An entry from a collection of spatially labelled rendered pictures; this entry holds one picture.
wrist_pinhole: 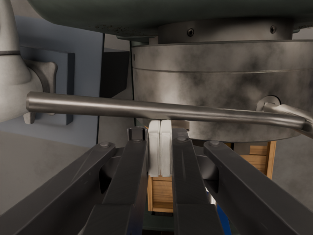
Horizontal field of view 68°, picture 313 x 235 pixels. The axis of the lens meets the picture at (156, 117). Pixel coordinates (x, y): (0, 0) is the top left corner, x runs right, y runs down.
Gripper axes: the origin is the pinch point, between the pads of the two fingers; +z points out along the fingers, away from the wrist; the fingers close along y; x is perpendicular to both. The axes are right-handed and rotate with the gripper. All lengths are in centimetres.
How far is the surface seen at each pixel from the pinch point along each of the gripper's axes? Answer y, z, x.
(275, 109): 12.6, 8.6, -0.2
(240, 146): 14.5, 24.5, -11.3
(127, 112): -2.1, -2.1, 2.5
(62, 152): -80, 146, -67
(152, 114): -0.5, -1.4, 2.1
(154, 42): -2, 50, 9
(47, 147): -92, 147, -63
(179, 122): 2.2, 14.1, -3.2
